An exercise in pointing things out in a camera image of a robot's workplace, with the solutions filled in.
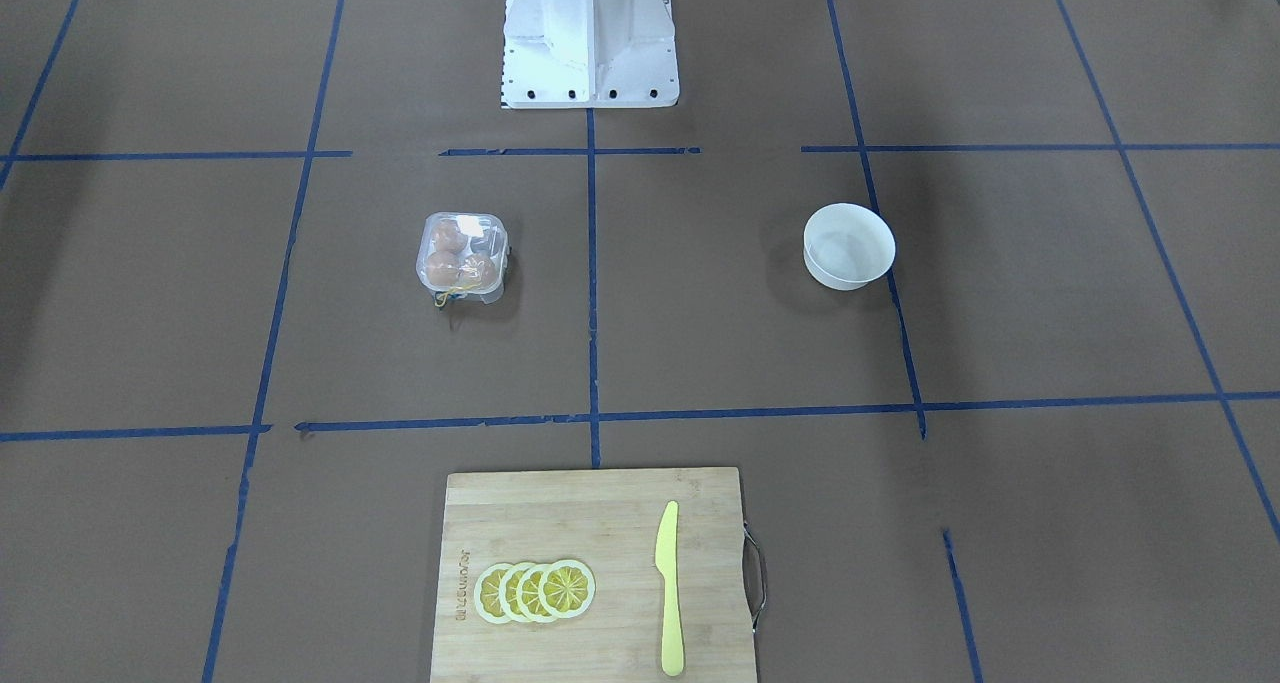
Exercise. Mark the brown egg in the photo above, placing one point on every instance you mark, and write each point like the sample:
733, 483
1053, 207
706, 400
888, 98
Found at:
446, 236
442, 270
478, 272

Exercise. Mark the clear plastic egg box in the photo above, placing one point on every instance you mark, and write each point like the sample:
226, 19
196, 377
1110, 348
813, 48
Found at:
488, 236

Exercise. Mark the white bowl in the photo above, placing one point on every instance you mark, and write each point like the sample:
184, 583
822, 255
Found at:
847, 246

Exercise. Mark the wooden cutting board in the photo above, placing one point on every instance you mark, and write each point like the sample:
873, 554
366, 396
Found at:
609, 520

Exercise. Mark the yellow plastic knife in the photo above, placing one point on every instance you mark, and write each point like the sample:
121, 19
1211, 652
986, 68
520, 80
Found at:
672, 646

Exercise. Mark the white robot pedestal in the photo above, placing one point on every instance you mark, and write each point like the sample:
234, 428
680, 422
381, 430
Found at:
580, 54

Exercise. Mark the brown egg in box front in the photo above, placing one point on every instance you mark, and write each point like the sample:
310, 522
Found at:
442, 270

